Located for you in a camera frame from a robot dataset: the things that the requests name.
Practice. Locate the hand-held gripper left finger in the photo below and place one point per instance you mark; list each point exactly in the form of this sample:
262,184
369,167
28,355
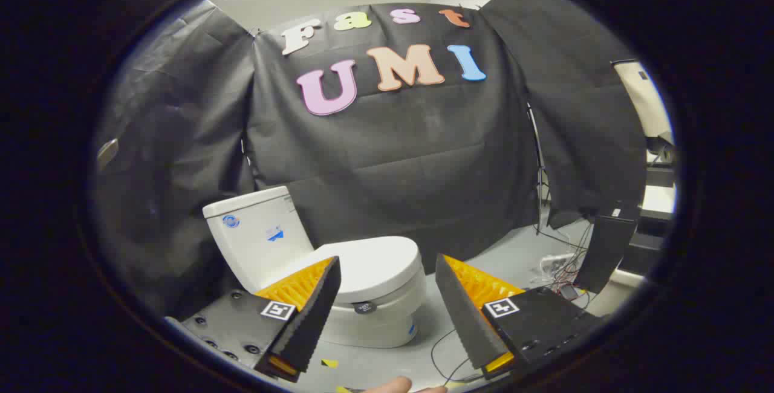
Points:
314,320

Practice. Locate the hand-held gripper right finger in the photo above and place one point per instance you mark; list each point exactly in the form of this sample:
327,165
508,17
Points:
462,320

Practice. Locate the white toilet lid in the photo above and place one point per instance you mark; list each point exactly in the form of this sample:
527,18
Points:
375,266

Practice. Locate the white toilet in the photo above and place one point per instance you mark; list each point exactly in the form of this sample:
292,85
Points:
254,242

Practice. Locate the yellow black floor tape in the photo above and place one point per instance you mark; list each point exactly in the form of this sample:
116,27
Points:
329,363

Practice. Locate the small black adapter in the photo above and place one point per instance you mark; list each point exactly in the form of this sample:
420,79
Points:
569,291

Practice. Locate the black box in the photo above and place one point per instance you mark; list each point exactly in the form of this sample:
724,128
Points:
604,248

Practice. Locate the black backdrop cloth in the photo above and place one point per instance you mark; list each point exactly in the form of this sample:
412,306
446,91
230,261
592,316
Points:
393,157

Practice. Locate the beige board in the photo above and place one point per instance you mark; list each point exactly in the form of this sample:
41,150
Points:
647,100

